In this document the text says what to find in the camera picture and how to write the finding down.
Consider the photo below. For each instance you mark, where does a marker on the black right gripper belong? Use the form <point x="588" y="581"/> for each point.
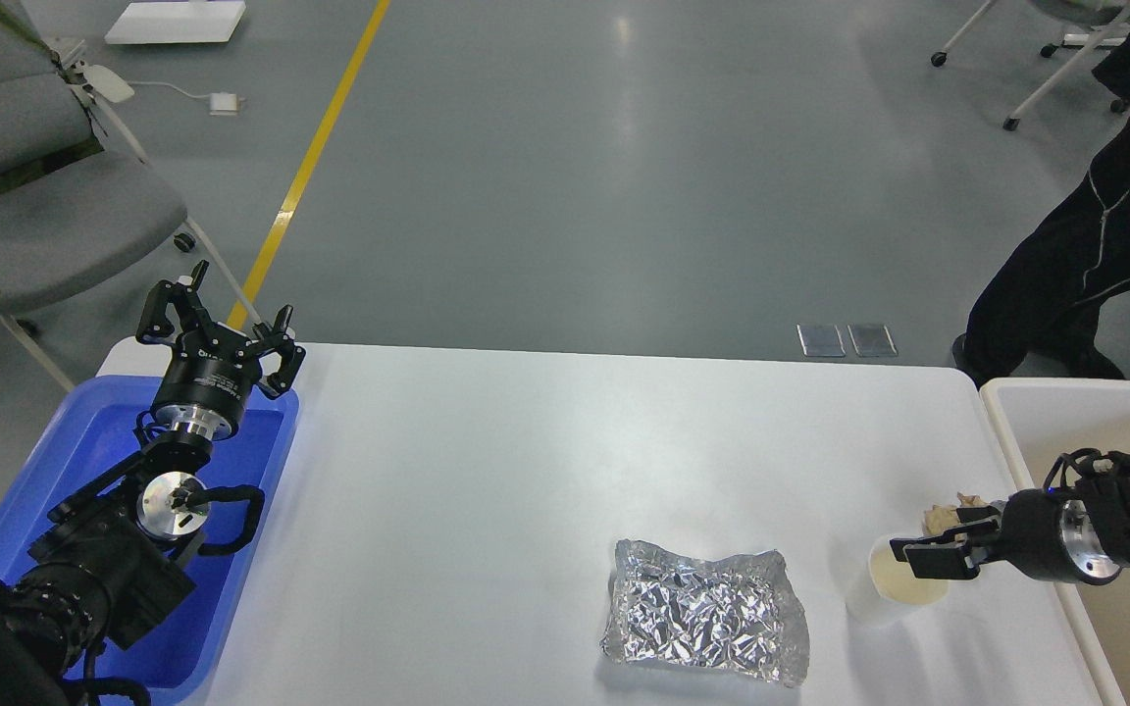
<point x="1045" y="537"/>

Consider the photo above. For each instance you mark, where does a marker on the white flat board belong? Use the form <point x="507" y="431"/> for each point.
<point x="176" y="22"/>

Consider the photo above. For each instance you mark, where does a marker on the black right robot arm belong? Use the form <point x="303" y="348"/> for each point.
<point x="1101" y="481"/>

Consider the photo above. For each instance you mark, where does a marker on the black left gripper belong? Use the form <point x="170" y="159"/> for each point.
<point x="211" y="372"/>

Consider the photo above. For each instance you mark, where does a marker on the left metal floor plate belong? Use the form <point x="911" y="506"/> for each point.
<point x="821" y="341"/>

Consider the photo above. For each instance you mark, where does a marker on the beige plastic bin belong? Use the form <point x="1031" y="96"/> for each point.
<point x="1035" y="419"/>

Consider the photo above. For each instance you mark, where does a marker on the person in black clothes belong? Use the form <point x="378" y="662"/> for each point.
<point x="1048" y="295"/>

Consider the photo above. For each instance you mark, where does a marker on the right metal floor plate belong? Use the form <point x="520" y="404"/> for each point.
<point x="872" y="341"/>

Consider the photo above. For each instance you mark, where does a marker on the metal floor plate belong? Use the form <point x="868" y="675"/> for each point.
<point x="821" y="341"/>
<point x="872" y="341"/>

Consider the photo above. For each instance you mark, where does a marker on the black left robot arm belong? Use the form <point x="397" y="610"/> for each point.
<point x="111" y="568"/>

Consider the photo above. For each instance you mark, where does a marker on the white power adapter with cable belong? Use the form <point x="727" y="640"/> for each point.
<point x="218" y="103"/>

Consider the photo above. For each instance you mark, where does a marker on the white rolling stand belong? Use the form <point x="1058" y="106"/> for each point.
<point x="1086" y="26"/>

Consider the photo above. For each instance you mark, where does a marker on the white paper cup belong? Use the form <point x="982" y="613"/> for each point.
<point x="885" y="590"/>

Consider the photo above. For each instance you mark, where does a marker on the grey office chair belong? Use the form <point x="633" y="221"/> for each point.
<point x="72" y="213"/>

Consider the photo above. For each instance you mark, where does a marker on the crumpled brown paper ball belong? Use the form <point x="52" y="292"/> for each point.
<point x="952" y="512"/>

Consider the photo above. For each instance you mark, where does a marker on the crumpled aluminium foil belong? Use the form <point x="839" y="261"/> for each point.
<point x="739" y="614"/>

